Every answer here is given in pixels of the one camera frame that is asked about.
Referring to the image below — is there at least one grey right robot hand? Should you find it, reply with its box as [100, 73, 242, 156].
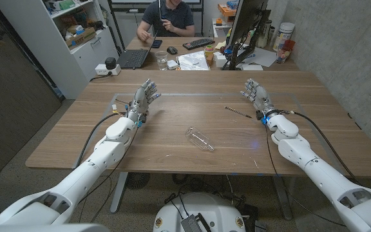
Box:
[240, 78, 280, 121]

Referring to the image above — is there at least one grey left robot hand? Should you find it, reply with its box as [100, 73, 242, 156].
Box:
[126, 78, 162, 123]

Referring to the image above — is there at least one dark tall bottle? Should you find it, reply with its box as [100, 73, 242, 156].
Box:
[258, 19, 273, 49]

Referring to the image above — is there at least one flat white box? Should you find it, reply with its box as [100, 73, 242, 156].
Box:
[240, 63, 264, 72]

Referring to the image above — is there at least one white paper sheet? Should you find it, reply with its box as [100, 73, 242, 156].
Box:
[236, 46, 278, 68]

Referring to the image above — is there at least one black laptop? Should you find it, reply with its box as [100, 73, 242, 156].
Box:
[116, 32, 158, 70]

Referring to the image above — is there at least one clear drinking glass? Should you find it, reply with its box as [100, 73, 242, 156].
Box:
[155, 50, 169, 72]

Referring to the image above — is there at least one black monitor stand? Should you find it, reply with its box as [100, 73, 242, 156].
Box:
[220, 19, 263, 71]

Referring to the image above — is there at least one white power strip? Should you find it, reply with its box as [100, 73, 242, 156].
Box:
[94, 63, 122, 77]

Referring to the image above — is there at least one white cardboard box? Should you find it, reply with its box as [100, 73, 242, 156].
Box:
[213, 51, 228, 68]

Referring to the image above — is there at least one clear bag with white paper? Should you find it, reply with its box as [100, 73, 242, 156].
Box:
[176, 50, 211, 72]

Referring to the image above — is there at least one white round canister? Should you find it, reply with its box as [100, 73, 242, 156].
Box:
[272, 21, 296, 52]

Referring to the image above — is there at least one tan cup with colourful lid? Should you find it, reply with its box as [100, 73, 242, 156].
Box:
[204, 44, 214, 68]

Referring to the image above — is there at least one black computer monitor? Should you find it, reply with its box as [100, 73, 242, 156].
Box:
[227, 0, 270, 49]

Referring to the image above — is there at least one black keyboard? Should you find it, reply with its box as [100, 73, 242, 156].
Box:
[182, 37, 216, 51]

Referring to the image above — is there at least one black round floor fan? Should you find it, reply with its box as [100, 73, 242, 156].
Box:
[126, 172, 151, 190]

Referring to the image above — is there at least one brown cardboard box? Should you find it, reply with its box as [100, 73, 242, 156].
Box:
[64, 26, 97, 49]

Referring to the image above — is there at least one person in dark shirt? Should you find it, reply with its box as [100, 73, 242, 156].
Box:
[136, 0, 196, 42]

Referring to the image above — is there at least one orange flat box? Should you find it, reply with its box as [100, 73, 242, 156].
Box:
[217, 3, 238, 17]

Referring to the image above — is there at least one grey table leg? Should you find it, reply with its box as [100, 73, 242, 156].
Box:
[109, 171, 129, 214]
[272, 175, 293, 221]

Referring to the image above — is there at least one white shelf cabinet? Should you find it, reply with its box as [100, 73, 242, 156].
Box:
[0, 0, 120, 100]

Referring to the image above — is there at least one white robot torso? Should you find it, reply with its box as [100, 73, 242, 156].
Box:
[153, 192, 247, 232]

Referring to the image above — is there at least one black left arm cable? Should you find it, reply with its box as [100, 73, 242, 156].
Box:
[75, 111, 128, 169]

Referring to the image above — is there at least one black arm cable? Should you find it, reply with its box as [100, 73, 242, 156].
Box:
[281, 110, 361, 185]
[75, 111, 128, 169]

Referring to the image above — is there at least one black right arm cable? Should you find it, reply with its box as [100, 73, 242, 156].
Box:
[281, 110, 361, 185]

